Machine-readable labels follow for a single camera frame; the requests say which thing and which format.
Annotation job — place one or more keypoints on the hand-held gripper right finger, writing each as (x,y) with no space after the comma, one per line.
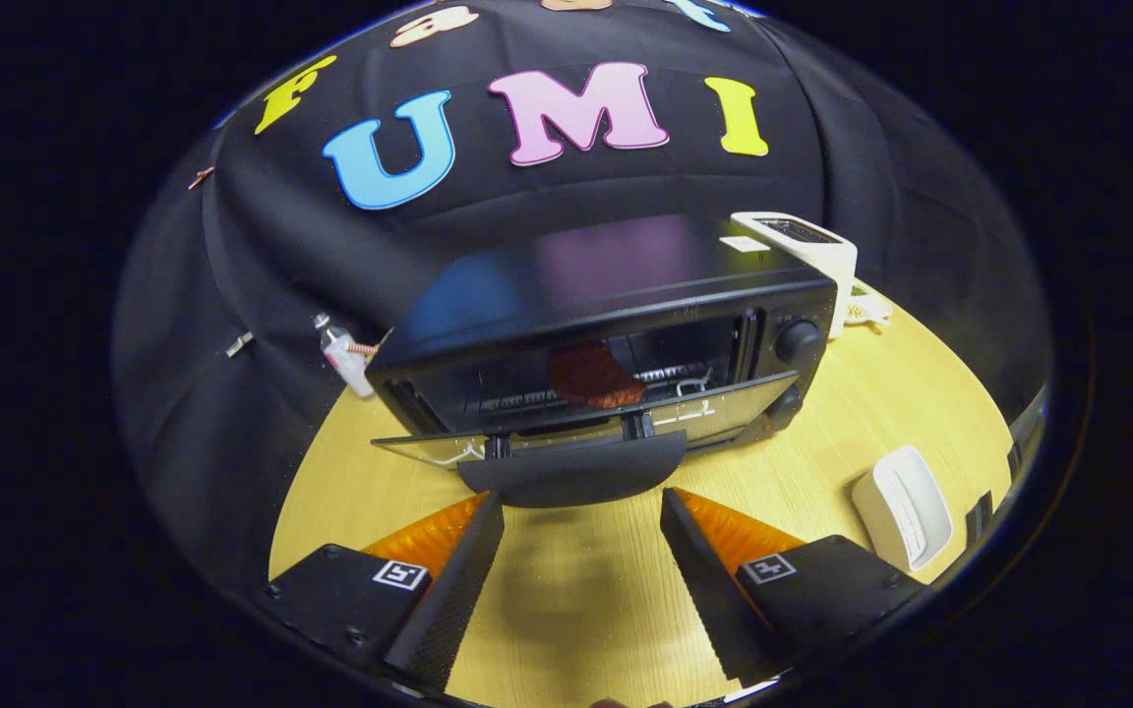
(714,600)

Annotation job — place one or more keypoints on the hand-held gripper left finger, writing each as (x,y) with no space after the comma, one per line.
(448,605)

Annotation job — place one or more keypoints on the reddish brown meat piece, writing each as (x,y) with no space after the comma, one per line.
(591,379)

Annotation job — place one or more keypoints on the black toaster oven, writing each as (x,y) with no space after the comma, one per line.
(606,285)

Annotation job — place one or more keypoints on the white toaster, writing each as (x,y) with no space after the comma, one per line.
(837,270)

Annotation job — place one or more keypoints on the white rectangular ribbed tray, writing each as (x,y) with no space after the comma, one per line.
(906,506)

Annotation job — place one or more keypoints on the small clear plastic bottle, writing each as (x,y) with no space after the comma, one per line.
(348,366)

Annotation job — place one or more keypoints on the small pink stick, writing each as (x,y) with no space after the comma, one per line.
(362,347)

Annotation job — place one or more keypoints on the white divided dish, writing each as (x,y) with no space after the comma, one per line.
(866,310)

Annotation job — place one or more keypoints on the silver cloth clip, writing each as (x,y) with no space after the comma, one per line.
(239,344)

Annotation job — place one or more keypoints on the red cloth clip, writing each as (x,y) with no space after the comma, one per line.
(201,177)

